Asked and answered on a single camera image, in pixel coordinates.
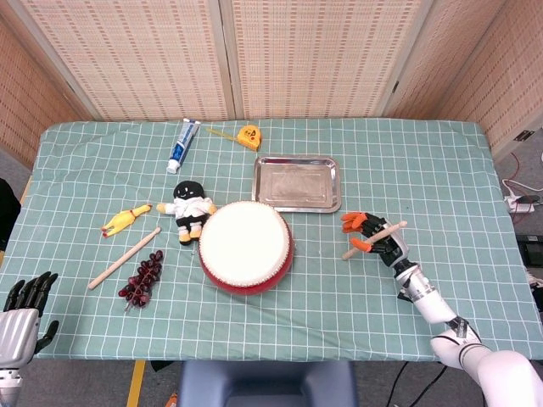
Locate white power strip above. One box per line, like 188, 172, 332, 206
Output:
503, 192, 537, 215

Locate green checked tablecloth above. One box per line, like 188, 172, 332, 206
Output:
0, 117, 543, 364

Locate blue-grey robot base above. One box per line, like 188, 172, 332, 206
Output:
177, 360, 360, 407

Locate black box device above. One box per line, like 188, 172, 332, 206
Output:
516, 235, 543, 266

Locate black-headed plush doll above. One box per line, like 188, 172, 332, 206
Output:
156, 180, 220, 246

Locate red drum white skin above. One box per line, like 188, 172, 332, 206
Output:
198, 200, 295, 297

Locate stainless steel tray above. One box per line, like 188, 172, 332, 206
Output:
251, 155, 343, 214

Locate right silver hand orange fingertips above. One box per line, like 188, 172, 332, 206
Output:
340, 210, 411, 270

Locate red cable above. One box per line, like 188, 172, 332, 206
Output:
507, 151, 543, 226

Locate yellow tape measure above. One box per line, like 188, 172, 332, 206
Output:
205, 125, 261, 153

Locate left silver hand black fingers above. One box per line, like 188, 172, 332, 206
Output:
0, 270, 61, 368

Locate black floor cable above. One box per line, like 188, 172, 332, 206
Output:
389, 360, 411, 407

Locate white cable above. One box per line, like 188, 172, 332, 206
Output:
501, 179, 543, 197

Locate wooden drumstick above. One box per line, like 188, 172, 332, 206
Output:
87, 226, 163, 291
342, 220, 409, 260

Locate blue white toothpaste tube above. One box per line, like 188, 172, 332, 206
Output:
165, 118, 201, 175

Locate woven folding screen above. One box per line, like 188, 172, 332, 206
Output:
0, 0, 543, 170

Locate yellow rubber chicken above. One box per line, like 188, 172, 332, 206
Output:
100, 203, 153, 238

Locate dark red grape bunch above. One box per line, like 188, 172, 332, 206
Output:
118, 249, 165, 313

